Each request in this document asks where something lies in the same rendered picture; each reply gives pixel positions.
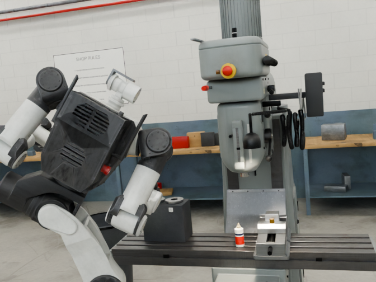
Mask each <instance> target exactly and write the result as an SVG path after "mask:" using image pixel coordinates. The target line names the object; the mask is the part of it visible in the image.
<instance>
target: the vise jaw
mask: <svg viewBox="0 0 376 282"><path fill-rule="evenodd" d="M257 231H258V234H286V221H275V223H273V224H271V223H270V221H259V222H258V224H257Z"/></svg>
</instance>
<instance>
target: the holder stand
mask: <svg viewBox="0 0 376 282"><path fill-rule="evenodd" d="M146 216H147V222H146V224H145V226H144V228H143V232H144V241H157V242H186V241H187V240H188V239H189V238H190V237H191V235H192V221H191V209H190V199H184V198H182V197H172V198H168V199H165V198H163V197H162V199H161V202H160V204H159V206H158V207H157V209H156V210H155V212H154V213H152V214H151V215H149V214H146Z"/></svg>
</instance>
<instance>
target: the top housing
mask: <svg viewBox="0 0 376 282"><path fill-rule="evenodd" d="M268 48H269V47H268V45H267V43H265V42H264V41H263V40H262V39H260V38H259V37H258V36H243V37H233V38H227V39H218V40H209V41H203V42H202V43H200V44H199V60H200V74H201V78H202V79H203V80H205V81H212V80H219V79H231V78H224V77H223V76H222V74H221V68H222V66H223V65H224V64H227V63H231V64H233V65H234V66H235V68H236V75H235V76H234V77H233V78H243V77H255V76H267V75H268V74H269V73H270V66H269V65H267V64H266V65H264V62H263V57H264V56H266V55H268V56H269V50H268ZM216 70H220V74H216Z"/></svg>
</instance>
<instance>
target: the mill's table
mask: <svg viewBox="0 0 376 282"><path fill-rule="evenodd" d="M243 235H244V242H245V245H244V246H243V247H237V246H236V240H235V233H192V235H191V237H190V238H189V239H188V240H187V241H186V242H157V241H144V233H141V234H140V235H139V236H135V235H133V234H127V235H126V236H125V237H124V238H123V239H122V240H120V241H119V242H118V243H117V244H116V245H115V246H114V247H113V248H112V249H111V250H110V252H111V254H112V256H113V258H114V260H115V262H116V263H117V264H118V265H158V266H200V267H241V268H263V269H305V270H346V271H376V245H375V242H374V240H373V237H369V235H368V234H315V233H291V238H290V256H289V260H255V259H253V254H254V251H255V247H256V241H257V236H258V233H244V234H243Z"/></svg>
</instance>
